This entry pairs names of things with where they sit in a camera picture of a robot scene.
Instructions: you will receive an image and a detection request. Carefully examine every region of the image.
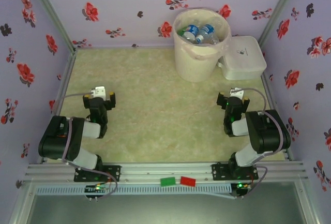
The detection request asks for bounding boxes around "translucent plastic bin liner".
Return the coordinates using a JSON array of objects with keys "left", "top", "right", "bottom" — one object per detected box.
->
[{"left": 172, "top": 6, "right": 233, "bottom": 61}]

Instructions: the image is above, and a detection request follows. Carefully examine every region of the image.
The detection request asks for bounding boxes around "white slotted cable duct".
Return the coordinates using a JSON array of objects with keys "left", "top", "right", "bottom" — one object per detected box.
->
[{"left": 35, "top": 185, "right": 232, "bottom": 197}]

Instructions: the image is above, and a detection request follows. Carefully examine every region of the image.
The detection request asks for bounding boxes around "circuit board green light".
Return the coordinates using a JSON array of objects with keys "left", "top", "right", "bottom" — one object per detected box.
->
[
  {"left": 231, "top": 182, "right": 253, "bottom": 199},
  {"left": 84, "top": 183, "right": 109, "bottom": 199}
]

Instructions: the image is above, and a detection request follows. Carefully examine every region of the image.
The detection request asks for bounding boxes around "green plastic block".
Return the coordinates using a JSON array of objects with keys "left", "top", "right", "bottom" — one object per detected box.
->
[{"left": 160, "top": 177, "right": 176, "bottom": 187}]

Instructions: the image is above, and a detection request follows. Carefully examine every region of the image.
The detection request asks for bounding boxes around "white lidded plastic box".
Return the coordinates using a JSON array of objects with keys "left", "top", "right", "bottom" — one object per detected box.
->
[{"left": 217, "top": 36, "right": 268, "bottom": 81}]

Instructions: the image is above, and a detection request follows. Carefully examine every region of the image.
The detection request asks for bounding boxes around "red plastic block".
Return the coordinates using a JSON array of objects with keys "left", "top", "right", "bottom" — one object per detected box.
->
[{"left": 180, "top": 176, "right": 197, "bottom": 187}]

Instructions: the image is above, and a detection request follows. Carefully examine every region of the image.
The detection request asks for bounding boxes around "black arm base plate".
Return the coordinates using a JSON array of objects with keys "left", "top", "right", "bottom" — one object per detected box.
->
[
  {"left": 211, "top": 163, "right": 259, "bottom": 181},
  {"left": 74, "top": 165, "right": 122, "bottom": 183}
]

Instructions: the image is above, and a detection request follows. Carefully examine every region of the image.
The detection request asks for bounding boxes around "aluminium frame post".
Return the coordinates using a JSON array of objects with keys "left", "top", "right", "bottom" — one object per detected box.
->
[
  {"left": 258, "top": 0, "right": 303, "bottom": 51},
  {"left": 23, "top": 0, "right": 78, "bottom": 53},
  {"left": 294, "top": 181, "right": 323, "bottom": 224},
  {"left": 7, "top": 180, "right": 36, "bottom": 224}
]

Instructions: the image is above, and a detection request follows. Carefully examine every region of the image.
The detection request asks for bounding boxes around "left arm grey cable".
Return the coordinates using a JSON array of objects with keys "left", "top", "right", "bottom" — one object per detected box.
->
[{"left": 53, "top": 92, "right": 118, "bottom": 200}]

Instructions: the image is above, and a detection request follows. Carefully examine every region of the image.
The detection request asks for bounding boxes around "aluminium frame rail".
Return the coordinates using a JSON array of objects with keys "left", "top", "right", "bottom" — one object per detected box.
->
[
  {"left": 260, "top": 72, "right": 295, "bottom": 160},
  {"left": 42, "top": 50, "right": 78, "bottom": 155},
  {"left": 74, "top": 44, "right": 176, "bottom": 51}
]

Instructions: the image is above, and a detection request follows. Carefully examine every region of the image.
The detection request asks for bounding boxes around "cream plastic bucket bin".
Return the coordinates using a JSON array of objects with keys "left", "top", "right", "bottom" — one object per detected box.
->
[{"left": 173, "top": 7, "right": 232, "bottom": 83}]

